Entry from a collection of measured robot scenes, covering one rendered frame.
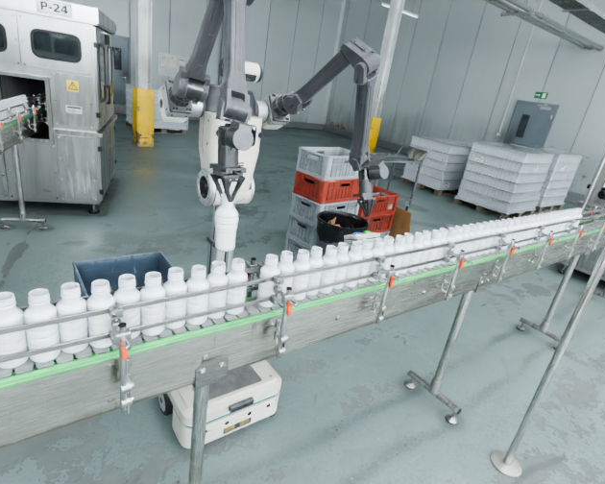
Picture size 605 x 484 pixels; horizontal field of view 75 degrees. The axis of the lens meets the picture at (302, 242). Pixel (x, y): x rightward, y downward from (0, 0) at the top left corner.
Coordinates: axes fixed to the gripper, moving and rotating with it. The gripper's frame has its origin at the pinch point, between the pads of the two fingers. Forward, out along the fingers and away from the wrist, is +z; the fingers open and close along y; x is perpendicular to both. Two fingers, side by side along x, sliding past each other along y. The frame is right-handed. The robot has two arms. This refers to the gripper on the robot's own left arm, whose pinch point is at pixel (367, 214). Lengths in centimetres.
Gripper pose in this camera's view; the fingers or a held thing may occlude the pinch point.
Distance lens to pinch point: 170.2
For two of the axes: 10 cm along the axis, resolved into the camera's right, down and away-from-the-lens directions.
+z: 0.7, 9.9, 1.0
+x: -6.0, -0.4, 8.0
